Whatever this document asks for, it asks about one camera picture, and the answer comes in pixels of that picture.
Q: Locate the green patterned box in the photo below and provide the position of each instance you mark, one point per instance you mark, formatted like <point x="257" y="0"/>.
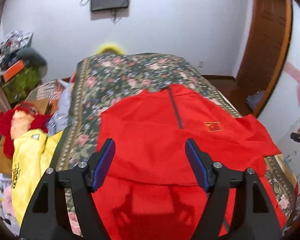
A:
<point x="18" y="87"/>

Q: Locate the brown wooden door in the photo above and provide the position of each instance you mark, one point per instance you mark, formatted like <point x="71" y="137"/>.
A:
<point x="266" y="49"/>

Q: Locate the orange box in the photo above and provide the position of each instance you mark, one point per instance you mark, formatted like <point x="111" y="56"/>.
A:
<point x="13" y="70"/>

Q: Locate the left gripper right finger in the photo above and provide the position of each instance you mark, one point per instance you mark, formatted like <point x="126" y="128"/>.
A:
<point x="253" y="217"/>

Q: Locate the white wall socket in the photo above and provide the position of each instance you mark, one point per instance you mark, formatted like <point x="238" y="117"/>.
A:
<point x="200" y="64"/>

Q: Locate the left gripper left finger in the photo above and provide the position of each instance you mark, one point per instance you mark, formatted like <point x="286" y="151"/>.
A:
<point x="46" y="216"/>

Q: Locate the yellow garment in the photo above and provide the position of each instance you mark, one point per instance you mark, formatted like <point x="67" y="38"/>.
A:
<point x="33" y="152"/>

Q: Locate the grey pillow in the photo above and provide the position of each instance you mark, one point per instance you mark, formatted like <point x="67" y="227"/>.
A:
<point x="31" y="56"/>

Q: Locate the red plush bird toy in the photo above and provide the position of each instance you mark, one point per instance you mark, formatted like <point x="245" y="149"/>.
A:
<point x="17" y="121"/>

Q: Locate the pile of clutter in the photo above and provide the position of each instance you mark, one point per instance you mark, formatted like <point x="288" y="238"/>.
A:
<point x="13" y="42"/>

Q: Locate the red zip jacket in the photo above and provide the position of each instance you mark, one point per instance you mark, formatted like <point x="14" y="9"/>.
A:
<point x="150" y="191"/>

